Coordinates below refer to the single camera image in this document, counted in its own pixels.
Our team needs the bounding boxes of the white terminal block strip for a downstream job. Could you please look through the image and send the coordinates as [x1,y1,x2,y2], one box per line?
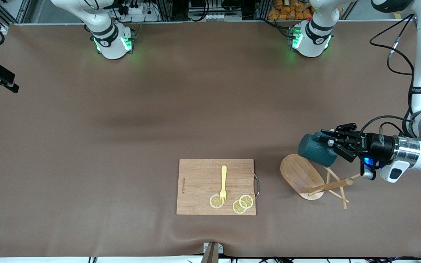
[188,12,243,22]

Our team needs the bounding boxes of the wooden mug tree rack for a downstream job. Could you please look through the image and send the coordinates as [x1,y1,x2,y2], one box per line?
[280,153,361,210]

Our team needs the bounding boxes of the orange packaged goods pile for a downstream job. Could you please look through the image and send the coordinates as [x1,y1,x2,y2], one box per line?
[268,0,344,21]

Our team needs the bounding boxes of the aluminium frame beam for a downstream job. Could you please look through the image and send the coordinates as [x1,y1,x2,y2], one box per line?
[0,0,32,33]

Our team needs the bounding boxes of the brown table mat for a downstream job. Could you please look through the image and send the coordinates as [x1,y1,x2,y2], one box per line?
[0,20,421,258]

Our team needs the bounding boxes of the wooden cutting board metal handle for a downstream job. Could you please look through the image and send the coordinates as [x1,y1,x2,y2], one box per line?
[176,159,260,216]

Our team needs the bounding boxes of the yellow plastic fork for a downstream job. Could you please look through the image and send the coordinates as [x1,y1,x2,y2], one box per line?
[220,165,228,204]

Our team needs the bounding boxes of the dark teal mug yellow inside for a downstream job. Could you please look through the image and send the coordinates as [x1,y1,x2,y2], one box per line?
[297,131,339,168]

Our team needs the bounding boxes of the white power strip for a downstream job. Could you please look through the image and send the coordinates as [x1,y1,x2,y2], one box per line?
[117,3,152,16]

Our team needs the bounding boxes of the metal table edge bracket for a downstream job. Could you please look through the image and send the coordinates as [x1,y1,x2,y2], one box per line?
[200,242,224,263]

